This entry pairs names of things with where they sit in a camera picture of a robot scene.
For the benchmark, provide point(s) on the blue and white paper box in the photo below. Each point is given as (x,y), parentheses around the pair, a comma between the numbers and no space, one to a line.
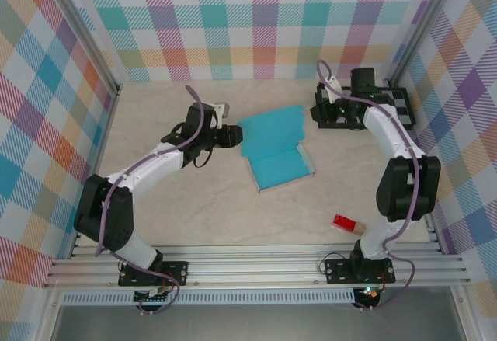
(277,150)

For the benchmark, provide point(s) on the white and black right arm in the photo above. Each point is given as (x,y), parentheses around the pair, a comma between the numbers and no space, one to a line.
(388,131)

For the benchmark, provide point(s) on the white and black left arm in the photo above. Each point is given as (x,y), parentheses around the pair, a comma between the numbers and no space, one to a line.
(155,162)

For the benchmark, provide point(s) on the black checkerboard calibration board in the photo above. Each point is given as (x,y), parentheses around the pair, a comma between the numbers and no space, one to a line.
(404,104)

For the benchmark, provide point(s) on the red and wooden block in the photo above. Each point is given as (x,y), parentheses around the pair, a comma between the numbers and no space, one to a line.
(347,224)

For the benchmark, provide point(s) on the small circuit board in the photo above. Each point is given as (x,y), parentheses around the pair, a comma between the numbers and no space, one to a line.
(153,296)
(370,292)

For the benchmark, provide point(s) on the aluminium corner post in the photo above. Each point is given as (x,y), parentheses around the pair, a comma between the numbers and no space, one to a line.
(423,26)
(81,30)

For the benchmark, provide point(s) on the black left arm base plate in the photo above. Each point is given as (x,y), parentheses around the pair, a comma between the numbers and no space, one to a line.
(176,273)

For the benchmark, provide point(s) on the aluminium front frame rail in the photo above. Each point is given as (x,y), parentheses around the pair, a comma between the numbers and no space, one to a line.
(252,267)

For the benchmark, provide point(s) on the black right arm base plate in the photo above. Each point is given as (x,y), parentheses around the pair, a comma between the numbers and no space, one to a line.
(338,271)

